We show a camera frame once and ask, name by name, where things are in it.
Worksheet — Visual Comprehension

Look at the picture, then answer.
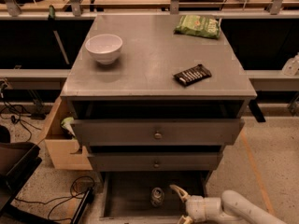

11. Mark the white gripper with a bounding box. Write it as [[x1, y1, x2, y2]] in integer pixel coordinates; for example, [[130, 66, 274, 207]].
[[170, 184, 223, 224]]

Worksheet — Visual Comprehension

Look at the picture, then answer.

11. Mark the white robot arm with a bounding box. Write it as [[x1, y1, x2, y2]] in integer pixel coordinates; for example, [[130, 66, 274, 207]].
[[170, 184, 287, 224]]

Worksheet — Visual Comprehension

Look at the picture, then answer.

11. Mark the brass middle drawer knob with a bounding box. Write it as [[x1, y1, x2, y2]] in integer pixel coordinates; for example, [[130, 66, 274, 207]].
[[153, 161, 161, 169]]

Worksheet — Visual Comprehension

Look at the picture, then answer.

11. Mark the brass drawer knob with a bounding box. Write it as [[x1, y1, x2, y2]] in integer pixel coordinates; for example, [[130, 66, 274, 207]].
[[153, 161, 161, 169], [154, 132, 163, 140]]

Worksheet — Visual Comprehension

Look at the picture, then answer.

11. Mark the grey bottom drawer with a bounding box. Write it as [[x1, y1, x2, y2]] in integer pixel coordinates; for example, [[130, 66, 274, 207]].
[[100, 171, 207, 224]]

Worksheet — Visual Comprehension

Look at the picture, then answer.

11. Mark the grey drawer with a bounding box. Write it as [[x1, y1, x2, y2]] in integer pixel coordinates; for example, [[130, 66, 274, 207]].
[[72, 100, 244, 146], [100, 171, 207, 224], [88, 146, 222, 172]]

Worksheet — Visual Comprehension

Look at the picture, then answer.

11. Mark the brass top drawer knob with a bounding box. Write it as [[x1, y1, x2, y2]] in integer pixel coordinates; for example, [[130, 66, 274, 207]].
[[154, 132, 163, 140]]

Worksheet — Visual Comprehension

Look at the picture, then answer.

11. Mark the grey middle drawer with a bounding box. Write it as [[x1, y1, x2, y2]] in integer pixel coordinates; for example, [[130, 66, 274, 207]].
[[88, 146, 222, 172]]

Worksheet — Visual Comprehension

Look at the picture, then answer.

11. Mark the grey drawer cabinet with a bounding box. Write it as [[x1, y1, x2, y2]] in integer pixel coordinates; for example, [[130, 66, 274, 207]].
[[60, 13, 258, 179]]

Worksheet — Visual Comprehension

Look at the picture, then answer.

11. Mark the grey top drawer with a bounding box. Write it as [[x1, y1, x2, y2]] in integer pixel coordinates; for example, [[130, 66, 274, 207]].
[[72, 100, 244, 146]]

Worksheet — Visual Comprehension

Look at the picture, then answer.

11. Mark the light wooden box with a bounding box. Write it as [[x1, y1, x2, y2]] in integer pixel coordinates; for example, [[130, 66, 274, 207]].
[[38, 97, 92, 170]]

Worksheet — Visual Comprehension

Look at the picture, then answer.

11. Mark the black snack bar packet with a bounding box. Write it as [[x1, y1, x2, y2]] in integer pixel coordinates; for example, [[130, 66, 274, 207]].
[[174, 64, 212, 87]]

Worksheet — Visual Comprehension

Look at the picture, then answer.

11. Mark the green bag in box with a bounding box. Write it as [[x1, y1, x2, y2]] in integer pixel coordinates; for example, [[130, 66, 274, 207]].
[[61, 117, 76, 139]]

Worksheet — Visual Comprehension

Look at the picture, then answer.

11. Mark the black chair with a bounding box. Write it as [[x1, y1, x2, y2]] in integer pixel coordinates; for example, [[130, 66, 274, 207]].
[[0, 126, 41, 215]]

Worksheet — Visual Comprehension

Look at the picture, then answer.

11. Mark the white ceramic bowl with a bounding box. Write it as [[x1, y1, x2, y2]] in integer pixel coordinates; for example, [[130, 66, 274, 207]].
[[85, 34, 123, 64]]

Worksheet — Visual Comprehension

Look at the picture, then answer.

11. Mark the green chip bag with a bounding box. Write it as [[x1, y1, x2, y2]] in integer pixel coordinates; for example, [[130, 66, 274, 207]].
[[174, 15, 221, 39]]

